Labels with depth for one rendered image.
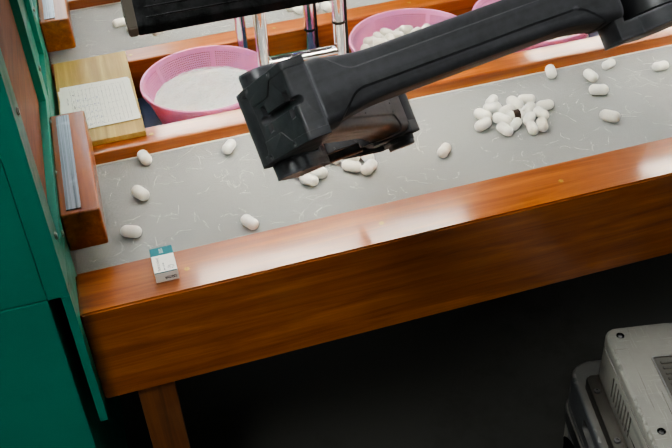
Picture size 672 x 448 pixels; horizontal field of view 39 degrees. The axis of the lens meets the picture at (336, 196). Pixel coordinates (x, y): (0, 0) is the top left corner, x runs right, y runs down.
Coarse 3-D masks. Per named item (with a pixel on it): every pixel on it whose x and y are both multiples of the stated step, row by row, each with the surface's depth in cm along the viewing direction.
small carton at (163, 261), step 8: (160, 248) 146; (168, 248) 146; (152, 256) 144; (160, 256) 144; (168, 256) 144; (152, 264) 143; (160, 264) 143; (168, 264) 143; (160, 272) 141; (168, 272) 142; (176, 272) 142; (160, 280) 142; (168, 280) 143
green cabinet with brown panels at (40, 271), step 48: (0, 0) 140; (0, 48) 114; (0, 96) 111; (0, 144) 114; (48, 144) 155; (0, 192) 118; (48, 192) 144; (0, 240) 122; (48, 240) 124; (0, 288) 126; (48, 288) 128
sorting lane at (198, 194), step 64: (576, 64) 192; (640, 64) 190; (448, 128) 176; (576, 128) 174; (640, 128) 172; (128, 192) 166; (192, 192) 165; (256, 192) 164; (320, 192) 162; (384, 192) 161; (128, 256) 152
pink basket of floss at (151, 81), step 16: (192, 48) 200; (208, 48) 201; (224, 48) 201; (240, 48) 199; (160, 64) 197; (192, 64) 201; (208, 64) 202; (240, 64) 201; (256, 64) 198; (144, 80) 192; (160, 80) 197; (144, 96) 186; (160, 112) 185; (176, 112) 181; (192, 112) 180; (208, 112) 180
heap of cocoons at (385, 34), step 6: (426, 24) 209; (384, 30) 208; (390, 30) 208; (396, 30) 210; (402, 30) 209; (408, 30) 209; (414, 30) 207; (372, 36) 206; (378, 36) 206; (384, 36) 208; (390, 36) 205; (396, 36) 207; (366, 42) 205; (372, 42) 205; (378, 42) 204
